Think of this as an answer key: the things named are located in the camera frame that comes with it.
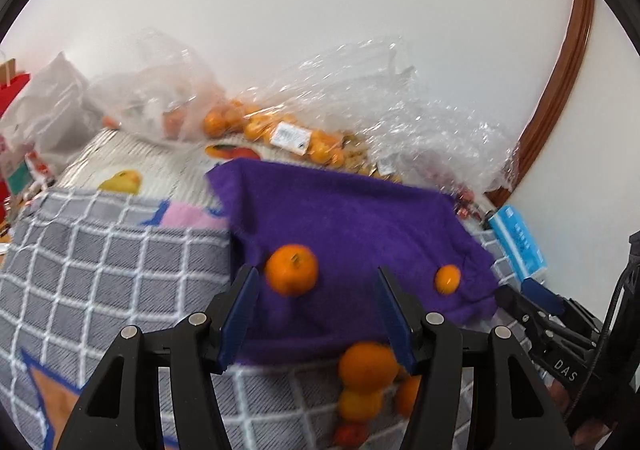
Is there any clear bag of oranges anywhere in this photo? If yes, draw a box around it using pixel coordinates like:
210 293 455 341
202 38 418 170

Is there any white plastic bag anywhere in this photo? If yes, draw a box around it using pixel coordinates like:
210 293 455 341
0 52 104 166

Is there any crinkled clear plastic bag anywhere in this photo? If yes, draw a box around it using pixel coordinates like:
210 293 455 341
377 98 522 196

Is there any green white packet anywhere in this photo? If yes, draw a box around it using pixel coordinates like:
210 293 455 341
0 140 32 197

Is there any person's right hand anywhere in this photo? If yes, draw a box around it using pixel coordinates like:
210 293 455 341
547 377 621 450

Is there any grey checked blanket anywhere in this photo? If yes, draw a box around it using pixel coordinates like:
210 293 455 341
0 186 526 450

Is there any purple towel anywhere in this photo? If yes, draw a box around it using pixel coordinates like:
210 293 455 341
206 157 498 366

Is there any small red item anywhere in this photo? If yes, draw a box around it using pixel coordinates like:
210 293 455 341
452 187 482 222

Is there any large orange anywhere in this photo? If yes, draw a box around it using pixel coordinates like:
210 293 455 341
338 341 400 392

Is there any small red fruit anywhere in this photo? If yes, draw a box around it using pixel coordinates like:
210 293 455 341
332 422 371 449

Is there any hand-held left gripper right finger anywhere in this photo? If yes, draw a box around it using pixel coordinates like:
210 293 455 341
376 266 576 450

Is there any brown wooden door frame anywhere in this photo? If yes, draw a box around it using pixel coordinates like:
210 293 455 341
487 0 598 207

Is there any fruit print mat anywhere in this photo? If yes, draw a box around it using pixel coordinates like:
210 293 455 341
52 127 401 213

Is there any red paper bag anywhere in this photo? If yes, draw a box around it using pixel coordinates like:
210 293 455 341
0 58 32 221

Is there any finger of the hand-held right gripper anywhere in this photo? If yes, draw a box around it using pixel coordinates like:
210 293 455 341
520 277 601 333
495 284 553 348

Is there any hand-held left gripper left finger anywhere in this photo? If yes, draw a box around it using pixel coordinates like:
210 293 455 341
55 265 261 450

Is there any blue tissue packet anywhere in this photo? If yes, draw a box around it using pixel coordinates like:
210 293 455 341
487 204 548 283

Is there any black cable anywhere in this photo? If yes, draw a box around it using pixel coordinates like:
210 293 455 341
570 265 633 417

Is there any clear bag of tan fruits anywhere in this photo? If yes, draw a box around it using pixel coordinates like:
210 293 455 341
345 133 403 182

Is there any small orange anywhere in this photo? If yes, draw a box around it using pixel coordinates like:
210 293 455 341
434 264 462 295

